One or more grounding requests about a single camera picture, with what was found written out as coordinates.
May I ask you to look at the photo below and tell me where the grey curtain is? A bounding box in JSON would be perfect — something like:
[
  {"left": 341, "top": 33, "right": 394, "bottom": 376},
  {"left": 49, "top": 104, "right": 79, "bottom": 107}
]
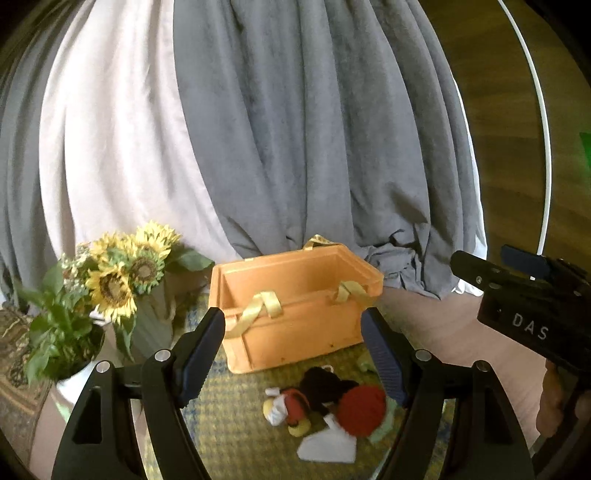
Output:
[{"left": 1, "top": 1, "right": 487, "bottom": 299}]

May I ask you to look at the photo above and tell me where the white sheer curtain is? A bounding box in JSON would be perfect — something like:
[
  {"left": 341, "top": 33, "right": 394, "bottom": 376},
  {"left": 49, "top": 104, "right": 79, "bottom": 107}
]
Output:
[{"left": 39, "top": 1, "right": 238, "bottom": 263}]

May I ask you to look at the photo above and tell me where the white ribbed plant pot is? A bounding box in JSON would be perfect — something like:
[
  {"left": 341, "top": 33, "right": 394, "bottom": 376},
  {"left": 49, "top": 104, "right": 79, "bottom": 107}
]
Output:
[{"left": 55, "top": 324, "right": 112, "bottom": 406}]

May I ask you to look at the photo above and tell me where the yellow checkered woven mat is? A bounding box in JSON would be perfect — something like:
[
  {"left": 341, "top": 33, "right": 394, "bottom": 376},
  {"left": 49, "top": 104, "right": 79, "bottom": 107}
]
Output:
[{"left": 181, "top": 344, "right": 406, "bottom": 479}]

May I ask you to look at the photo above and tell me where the red fluffy strawberry plush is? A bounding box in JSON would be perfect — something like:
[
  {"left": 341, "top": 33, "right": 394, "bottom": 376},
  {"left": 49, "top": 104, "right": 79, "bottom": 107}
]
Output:
[{"left": 335, "top": 385, "right": 398, "bottom": 444}]

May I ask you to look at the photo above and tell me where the orange plastic storage basket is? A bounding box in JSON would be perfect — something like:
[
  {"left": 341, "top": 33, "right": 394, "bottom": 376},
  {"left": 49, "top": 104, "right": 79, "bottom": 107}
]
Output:
[{"left": 208, "top": 235, "right": 384, "bottom": 374}]

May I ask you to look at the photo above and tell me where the white arched floor lamp tube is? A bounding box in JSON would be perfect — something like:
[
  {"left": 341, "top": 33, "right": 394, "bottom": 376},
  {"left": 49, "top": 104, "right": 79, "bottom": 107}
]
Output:
[{"left": 496, "top": 0, "right": 554, "bottom": 256}]

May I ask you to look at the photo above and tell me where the Mickey Mouse plush toy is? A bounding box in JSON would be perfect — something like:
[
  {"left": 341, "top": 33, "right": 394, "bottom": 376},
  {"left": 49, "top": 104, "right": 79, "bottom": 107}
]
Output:
[{"left": 263, "top": 365, "right": 359, "bottom": 438}]

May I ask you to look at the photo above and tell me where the light green small plush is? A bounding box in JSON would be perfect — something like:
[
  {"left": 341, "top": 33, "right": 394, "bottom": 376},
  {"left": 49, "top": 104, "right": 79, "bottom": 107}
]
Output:
[{"left": 356, "top": 352, "right": 378, "bottom": 374}]

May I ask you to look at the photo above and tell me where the person's right hand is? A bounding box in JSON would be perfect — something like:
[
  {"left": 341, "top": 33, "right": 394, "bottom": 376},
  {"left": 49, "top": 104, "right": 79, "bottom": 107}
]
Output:
[{"left": 536, "top": 360, "right": 567, "bottom": 438}]

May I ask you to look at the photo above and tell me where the grey-green ribbed vase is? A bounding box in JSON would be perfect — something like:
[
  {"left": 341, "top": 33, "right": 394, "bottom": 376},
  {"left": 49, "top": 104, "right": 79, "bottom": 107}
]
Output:
[{"left": 132, "top": 281, "right": 176, "bottom": 358}]

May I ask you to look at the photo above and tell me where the green leafy potted plant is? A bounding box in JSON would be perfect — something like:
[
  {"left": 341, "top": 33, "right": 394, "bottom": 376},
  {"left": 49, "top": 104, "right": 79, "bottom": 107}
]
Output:
[{"left": 16, "top": 263, "right": 104, "bottom": 384}]

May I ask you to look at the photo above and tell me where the artificial sunflower bouquet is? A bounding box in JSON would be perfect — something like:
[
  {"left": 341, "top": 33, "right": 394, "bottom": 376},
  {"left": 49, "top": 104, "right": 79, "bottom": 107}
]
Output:
[{"left": 60, "top": 221, "right": 214, "bottom": 359}]

